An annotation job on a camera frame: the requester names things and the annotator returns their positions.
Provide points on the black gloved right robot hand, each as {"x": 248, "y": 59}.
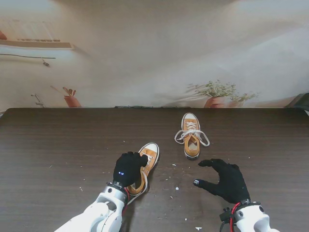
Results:
{"x": 231, "y": 183}

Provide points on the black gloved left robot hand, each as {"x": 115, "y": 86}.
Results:
{"x": 126, "y": 169}

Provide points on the yellow canvas sneaker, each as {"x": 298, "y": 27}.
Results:
{"x": 187, "y": 151}
{"x": 151, "y": 146}

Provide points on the white shoelace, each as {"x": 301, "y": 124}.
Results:
{"x": 190, "y": 132}

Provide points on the green plant in terracotta pot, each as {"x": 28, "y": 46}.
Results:
{"x": 214, "y": 101}

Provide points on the terracotta pot with wooden utensils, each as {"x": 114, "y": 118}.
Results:
{"x": 72, "y": 101}

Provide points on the metal tap fixture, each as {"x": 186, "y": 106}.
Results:
{"x": 39, "y": 104}

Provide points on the metal wall rail with hook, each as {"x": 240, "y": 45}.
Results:
{"x": 24, "y": 56}

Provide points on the wooden wall shelf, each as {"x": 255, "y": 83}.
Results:
{"x": 36, "y": 44}

